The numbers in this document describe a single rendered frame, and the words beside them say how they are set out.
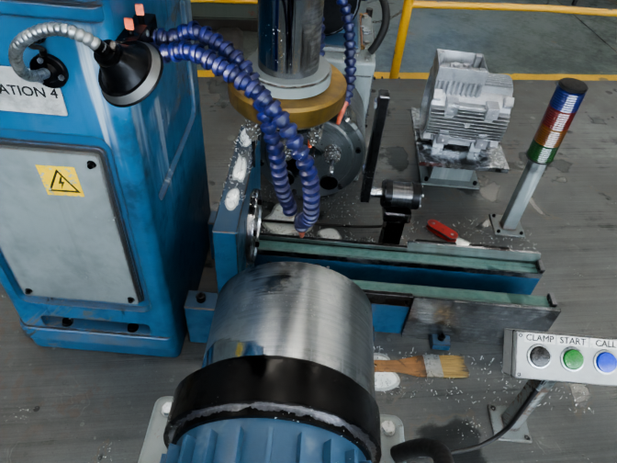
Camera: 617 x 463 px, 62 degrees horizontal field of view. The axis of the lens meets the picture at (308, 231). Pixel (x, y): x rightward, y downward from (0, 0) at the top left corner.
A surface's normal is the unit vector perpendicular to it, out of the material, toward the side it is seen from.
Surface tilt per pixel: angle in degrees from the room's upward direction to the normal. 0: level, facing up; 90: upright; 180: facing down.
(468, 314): 90
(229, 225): 0
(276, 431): 5
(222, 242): 90
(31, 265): 90
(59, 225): 90
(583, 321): 0
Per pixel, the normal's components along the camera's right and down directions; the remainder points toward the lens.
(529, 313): -0.06, 0.70
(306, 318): 0.22, -0.69
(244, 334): -0.41, -0.66
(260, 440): -0.01, -0.71
